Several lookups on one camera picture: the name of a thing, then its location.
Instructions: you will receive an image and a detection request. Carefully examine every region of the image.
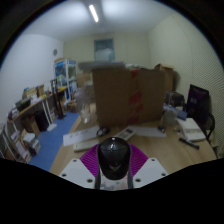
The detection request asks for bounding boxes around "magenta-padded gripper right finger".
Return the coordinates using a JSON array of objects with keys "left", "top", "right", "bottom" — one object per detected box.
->
[{"left": 127, "top": 143, "right": 169, "bottom": 190}]

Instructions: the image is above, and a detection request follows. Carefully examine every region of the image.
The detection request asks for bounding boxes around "small black object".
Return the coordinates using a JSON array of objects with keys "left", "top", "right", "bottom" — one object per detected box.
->
[{"left": 96, "top": 127, "right": 110, "bottom": 138}]

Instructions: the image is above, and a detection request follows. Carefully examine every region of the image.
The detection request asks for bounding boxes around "white book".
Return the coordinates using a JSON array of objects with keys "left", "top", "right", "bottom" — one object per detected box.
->
[{"left": 176, "top": 117, "right": 207, "bottom": 143}]

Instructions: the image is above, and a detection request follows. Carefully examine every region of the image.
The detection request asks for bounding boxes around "small brown cardboard box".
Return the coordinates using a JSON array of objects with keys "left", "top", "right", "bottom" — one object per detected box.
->
[{"left": 21, "top": 114, "right": 41, "bottom": 137}]

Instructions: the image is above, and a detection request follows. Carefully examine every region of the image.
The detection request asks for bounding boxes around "white shelf unit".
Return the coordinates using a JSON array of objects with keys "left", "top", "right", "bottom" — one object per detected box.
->
[{"left": 54, "top": 59, "right": 79, "bottom": 101}]

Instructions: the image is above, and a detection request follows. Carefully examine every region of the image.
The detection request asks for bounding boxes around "wooden side desk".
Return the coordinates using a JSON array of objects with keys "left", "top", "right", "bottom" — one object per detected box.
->
[{"left": 8, "top": 87, "right": 68, "bottom": 125}]

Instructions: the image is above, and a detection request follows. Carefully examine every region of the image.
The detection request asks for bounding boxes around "tall open cardboard box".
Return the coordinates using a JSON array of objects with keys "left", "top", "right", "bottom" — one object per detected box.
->
[{"left": 153, "top": 63, "right": 179, "bottom": 101}]

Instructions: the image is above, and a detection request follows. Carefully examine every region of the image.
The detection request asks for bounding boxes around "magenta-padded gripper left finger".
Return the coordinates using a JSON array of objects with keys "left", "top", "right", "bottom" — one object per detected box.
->
[{"left": 59, "top": 143, "right": 103, "bottom": 190}]

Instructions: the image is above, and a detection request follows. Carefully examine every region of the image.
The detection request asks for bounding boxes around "white remote control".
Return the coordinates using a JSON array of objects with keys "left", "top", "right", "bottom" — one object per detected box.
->
[{"left": 114, "top": 127, "right": 136, "bottom": 142}]

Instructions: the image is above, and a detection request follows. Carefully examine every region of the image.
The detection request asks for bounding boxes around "large brown cardboard box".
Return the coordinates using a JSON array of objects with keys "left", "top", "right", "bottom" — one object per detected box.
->
[{"left": 91, "top": 65, "right": 167, "bottom": 128}]

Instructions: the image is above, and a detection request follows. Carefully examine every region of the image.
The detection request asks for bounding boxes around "black computer mouse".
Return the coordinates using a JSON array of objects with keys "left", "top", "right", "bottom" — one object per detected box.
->
[{"left": 96, "top": 136, "right": 132, "bottom": 181}]

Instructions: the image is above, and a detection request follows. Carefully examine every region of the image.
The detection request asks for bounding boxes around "blue book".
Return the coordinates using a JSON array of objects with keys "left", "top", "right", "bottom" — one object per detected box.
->
[{"left": 163, "top": 103, "right": 188, "bottom": 121}]

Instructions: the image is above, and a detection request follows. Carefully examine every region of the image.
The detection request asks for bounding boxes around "ceiling tube light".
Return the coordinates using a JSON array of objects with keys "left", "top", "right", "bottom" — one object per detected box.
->
[{"left": 88, "top": 3, "right": 100, "bottom": 23}]

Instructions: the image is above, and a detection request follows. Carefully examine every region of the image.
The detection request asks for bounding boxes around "white paper sheet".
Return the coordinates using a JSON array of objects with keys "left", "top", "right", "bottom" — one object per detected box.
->
[{"left": 128, "top": 124, "right": 168, "bottom": 138}]

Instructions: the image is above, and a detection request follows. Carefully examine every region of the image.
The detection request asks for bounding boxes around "window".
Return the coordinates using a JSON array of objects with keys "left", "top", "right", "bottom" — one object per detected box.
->
[{"left": 93, "top": 38, "right": 115, "bottom": 62}]

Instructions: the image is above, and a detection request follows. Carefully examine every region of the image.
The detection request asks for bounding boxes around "flat white box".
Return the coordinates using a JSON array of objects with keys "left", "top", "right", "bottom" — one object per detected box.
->
[{"left": 62, "top": 125, "right": 101, "bottom": 147}]

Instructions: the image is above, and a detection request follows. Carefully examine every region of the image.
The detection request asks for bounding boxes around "black tripod stand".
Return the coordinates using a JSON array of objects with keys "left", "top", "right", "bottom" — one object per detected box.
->
[{"left": 49, "top": 78, "right": 66, "bottom": 120}]

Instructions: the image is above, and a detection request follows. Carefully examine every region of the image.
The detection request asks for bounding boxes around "white rack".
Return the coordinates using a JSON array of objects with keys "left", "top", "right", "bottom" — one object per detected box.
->
[{"left": 0, "top": 122, "right": 32, "bottom": 164}]

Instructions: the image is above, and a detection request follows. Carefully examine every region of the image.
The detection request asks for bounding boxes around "black office chair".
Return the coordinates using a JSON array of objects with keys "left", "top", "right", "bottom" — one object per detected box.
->
[{"left": 185, "top": 83, "right": 216, "bottom": 141}]

